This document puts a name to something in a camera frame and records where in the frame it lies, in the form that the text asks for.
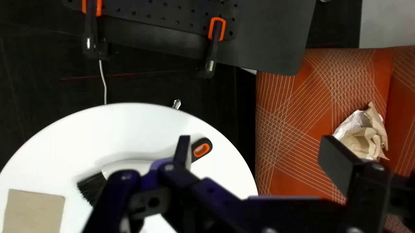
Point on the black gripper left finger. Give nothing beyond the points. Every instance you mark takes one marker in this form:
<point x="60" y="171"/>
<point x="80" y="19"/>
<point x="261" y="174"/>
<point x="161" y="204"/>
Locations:
<point x="184" y="151"/>

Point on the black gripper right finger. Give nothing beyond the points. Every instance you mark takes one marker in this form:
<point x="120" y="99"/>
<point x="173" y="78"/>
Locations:
<point x="346" y="166"/>

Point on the crumpled beige paper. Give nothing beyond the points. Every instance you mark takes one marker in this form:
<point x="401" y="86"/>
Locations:
<point x="361" y="134"/>

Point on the orange patterned sofa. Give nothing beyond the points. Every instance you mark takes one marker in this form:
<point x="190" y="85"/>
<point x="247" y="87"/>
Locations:
<point x="299" y="121"/>

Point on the white round table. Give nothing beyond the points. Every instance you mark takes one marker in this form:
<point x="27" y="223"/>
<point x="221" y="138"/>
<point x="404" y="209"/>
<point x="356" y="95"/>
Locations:
<point x="108" y="134"/>

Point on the orange black bar clamp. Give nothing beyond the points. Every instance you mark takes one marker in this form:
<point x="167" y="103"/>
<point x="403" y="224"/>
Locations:
<point x="215" y="43"/>
<point x="91" y="34"/>

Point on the black perforated board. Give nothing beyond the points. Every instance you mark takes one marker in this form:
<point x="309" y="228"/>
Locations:
<point x="260" y="30"/>

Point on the brown cardboard sheet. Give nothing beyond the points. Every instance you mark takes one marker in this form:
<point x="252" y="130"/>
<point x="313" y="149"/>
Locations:
<point x="34" y="211"/>

